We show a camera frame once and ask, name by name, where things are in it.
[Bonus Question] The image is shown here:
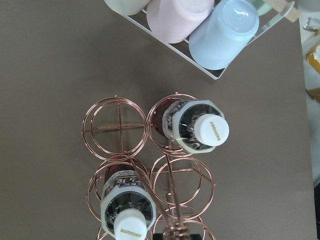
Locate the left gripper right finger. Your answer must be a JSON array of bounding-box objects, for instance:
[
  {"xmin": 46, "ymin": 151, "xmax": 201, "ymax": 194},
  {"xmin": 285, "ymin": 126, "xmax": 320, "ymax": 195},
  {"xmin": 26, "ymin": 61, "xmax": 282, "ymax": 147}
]
[{"xmin": 189, "ymin": 233, "xmax": 202, "ymax": 240}]

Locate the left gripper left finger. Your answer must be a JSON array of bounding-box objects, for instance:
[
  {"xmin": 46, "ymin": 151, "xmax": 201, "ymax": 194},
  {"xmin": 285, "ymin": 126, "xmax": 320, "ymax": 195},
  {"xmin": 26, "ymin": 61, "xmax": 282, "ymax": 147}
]
[{"xmin": 152, "ymin": 233, "xmax": 167, "ymax": 240}]

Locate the copper wire bottle basket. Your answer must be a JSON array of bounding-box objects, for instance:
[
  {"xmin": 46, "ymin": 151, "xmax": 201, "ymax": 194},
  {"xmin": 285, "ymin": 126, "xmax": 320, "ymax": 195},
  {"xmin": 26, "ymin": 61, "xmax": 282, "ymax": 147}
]
[{"xmin": 82, "ymin": 93, "xmax": 216, "ymax": 240}]

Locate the tea bottle front left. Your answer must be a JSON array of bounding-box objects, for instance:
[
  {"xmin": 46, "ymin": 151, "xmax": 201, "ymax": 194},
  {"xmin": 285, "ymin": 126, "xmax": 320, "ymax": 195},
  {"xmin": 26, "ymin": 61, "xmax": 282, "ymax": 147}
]
[{"xmin": 100, "ymin": 164, "xmax": 156, "ymax": 240}]

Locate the tea bottle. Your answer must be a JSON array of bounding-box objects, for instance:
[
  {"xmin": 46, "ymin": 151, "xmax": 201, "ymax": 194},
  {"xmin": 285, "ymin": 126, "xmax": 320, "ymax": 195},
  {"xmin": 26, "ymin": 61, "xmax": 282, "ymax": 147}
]
[
  {"xmin": 152, "ymin": 97, "xmax": 230, "ymax": 154},
  {"xmin": 100, "ymin": 164, "xmax": 156, "ymax": 240}
]

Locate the tea bottle back centre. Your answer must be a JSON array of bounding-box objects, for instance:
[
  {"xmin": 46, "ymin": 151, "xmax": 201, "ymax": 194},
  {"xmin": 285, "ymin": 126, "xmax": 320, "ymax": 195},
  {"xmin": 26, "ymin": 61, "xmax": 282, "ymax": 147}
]
[{"xmin": 152, "ymin": 97, "xmax": 230, "ymax": 154}]

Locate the light blue plastic cup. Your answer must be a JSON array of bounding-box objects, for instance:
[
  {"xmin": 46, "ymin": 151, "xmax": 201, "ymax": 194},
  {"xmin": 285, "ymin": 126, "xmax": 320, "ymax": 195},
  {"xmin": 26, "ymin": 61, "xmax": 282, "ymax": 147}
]
[{"xmin": 188, "ymin": 0, "xmax": 260, "ymax": 70}]

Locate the pink plastic cup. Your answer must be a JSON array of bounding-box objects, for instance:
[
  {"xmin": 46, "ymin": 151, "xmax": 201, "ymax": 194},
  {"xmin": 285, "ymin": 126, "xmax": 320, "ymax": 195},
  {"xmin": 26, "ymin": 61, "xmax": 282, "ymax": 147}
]
[{"xmin": 146, "ymin": 0, "xmax": 215, "ymax": 44}]

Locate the cream plastic cup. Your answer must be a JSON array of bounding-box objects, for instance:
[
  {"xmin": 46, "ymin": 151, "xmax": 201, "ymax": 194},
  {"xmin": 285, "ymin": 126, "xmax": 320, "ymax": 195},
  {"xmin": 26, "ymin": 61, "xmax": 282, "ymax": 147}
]
[{"xmin": 104, "ymin": 0, "xmax": 150, "ymax": 16}]

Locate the white cup rack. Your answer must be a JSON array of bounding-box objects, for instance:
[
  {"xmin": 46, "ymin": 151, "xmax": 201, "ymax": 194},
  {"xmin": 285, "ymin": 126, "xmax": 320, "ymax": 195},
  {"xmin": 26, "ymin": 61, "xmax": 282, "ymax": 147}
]
[{"xmin": 126, "ymin": 0, "xmax": 300, "ymax": 80}]

